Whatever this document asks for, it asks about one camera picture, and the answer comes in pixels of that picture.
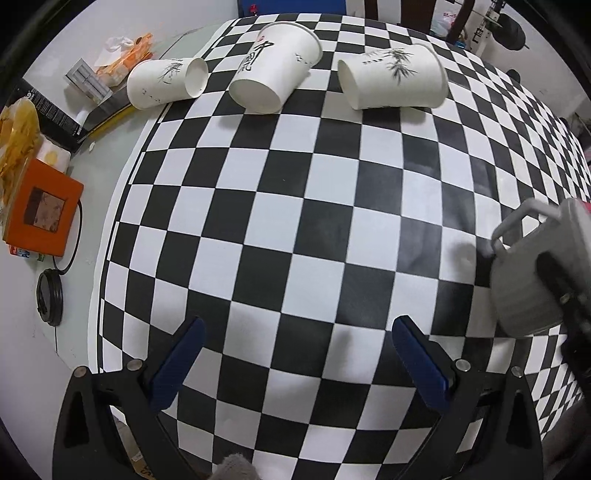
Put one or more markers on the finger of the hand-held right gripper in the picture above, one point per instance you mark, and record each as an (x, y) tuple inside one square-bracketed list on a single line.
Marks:
[(561, 286)]

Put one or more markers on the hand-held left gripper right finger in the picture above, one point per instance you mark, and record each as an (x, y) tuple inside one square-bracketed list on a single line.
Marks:
[(422, 364)]

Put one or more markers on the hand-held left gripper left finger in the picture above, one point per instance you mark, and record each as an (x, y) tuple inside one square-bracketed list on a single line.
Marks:
[(178, 364)]

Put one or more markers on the grey ribbed mug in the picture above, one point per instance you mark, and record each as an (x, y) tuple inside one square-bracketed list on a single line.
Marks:
[(519, 286)]

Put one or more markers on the black cup lid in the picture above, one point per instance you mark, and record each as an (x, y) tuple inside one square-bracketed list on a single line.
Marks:
[(48, 295)]

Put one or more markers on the large white bamboo-print paper cup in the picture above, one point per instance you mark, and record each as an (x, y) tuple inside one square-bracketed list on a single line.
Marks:
[(392, 76)]

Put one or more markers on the small white bamboo-print paper cup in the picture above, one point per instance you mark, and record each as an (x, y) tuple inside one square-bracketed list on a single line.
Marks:
[(161, 83)]

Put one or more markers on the white calligraphy-print paper cup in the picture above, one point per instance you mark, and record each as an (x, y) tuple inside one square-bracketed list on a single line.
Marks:
[(272, 64)]

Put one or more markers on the grey furry cloth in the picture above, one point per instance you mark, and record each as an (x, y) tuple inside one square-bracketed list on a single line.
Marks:
[(235, 468)]

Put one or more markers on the black and white checkered mat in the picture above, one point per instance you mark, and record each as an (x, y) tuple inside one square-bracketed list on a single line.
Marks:
[(300, 221)]

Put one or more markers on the blue and white packet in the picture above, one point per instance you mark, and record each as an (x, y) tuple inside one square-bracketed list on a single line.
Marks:
[(23, 253)]

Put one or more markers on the orange box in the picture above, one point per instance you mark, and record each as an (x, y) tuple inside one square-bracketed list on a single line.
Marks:
[(41, 210)]

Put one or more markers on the white box with yellow spot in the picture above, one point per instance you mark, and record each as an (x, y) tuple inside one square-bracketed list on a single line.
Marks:
[(53, 154)]

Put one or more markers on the yellow pencil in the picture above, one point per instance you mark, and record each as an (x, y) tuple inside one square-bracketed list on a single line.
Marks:
[(111, 121)]

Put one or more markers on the black exercise equipment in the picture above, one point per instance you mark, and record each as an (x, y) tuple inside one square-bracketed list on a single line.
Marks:
[(505, 27)]

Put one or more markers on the black flat box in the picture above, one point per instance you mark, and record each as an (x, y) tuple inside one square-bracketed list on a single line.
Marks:
[(60, 117)]

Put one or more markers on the yellow snack bag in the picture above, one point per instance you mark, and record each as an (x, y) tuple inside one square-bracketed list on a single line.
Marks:
[(16, 138)]

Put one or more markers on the grey ribbed box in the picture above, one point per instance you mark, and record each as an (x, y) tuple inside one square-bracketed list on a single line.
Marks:
[(87, 79)]

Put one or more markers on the orange tissue pack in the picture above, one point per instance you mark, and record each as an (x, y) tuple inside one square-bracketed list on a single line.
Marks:
[(124, 57)]

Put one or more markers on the dark wooden chair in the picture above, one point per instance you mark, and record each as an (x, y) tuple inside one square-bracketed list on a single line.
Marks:
[(401, 11)]

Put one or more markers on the blue container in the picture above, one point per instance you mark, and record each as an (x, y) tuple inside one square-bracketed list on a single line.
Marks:
[(291, 7)]

